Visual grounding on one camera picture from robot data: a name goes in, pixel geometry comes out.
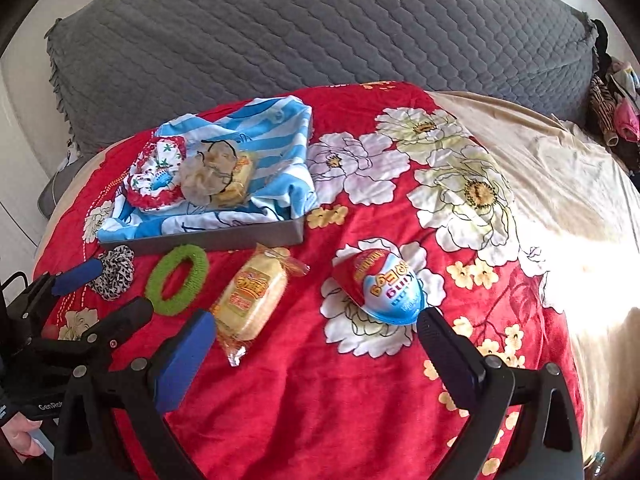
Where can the pile of clothes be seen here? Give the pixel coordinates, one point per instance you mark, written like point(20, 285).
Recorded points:
point(615, 115)

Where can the green fuzzy scrunchie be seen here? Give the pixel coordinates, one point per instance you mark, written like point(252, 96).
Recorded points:
point(195, 270)

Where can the yellow rice cake packet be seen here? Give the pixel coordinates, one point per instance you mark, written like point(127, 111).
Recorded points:
point(255, 300)
point(240, 180)

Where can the red floral blanket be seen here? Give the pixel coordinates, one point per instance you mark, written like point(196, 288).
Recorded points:
point(310, 400)

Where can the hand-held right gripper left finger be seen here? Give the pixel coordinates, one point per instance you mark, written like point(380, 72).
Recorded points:
point(182, 365)

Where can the leopard print scrunchie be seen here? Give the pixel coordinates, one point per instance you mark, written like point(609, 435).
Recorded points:
point(117, 270)

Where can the white cherry print scrunchie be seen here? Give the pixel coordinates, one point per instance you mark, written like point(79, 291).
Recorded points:
point(160, 155)

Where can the grey storage box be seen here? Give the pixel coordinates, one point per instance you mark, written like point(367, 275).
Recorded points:
point(225, 240)

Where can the grey bedside object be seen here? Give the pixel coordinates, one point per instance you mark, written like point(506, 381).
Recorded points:
point(50, 200)

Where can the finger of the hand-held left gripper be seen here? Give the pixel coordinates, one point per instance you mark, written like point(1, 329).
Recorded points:
point(75, 275)
point(132, 315)

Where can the red white floral scrunchie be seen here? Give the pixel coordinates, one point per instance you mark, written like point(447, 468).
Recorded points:
point(137, 200)

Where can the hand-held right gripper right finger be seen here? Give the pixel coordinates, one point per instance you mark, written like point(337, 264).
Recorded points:
point(450, 360)

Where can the beige sheer scrunchie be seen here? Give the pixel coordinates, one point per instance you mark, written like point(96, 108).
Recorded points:
point(200, 180)

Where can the grey tray with striped cloth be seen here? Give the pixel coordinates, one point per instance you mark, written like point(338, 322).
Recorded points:
point(280, 160)

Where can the person's left hand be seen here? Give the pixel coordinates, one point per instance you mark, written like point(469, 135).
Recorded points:
point(20, 432)

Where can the grey quilted headboard cover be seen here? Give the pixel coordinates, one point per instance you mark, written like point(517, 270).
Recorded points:
point(325, 25)

